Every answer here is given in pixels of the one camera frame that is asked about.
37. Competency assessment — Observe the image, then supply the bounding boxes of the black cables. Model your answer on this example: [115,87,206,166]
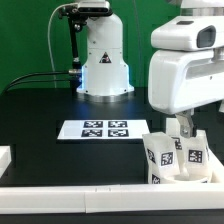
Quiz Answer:
[0,70,73,96]

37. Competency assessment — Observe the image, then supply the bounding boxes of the black camera stand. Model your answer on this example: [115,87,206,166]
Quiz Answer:
[59,5,82,90]

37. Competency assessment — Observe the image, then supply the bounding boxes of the grey overhead camera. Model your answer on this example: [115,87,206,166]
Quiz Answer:
[77,0,112,17]

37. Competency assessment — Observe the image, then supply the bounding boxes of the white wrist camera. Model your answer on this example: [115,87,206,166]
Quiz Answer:
[151,16,224,51]

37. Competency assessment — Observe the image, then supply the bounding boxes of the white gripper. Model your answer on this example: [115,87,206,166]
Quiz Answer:
[148,50,224,138]

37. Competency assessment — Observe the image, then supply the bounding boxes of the white left fence piece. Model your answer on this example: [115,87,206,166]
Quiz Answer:
[0,146,12,178]

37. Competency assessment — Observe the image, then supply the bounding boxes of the white fence wall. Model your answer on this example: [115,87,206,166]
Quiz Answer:
[0,157,224,214]

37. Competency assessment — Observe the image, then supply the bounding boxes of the white round stool seat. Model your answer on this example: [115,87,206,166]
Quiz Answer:
[148,168,211,184]

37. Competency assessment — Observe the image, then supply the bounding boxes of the white marker base plate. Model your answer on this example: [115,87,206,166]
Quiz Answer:
[57,120,149,140]

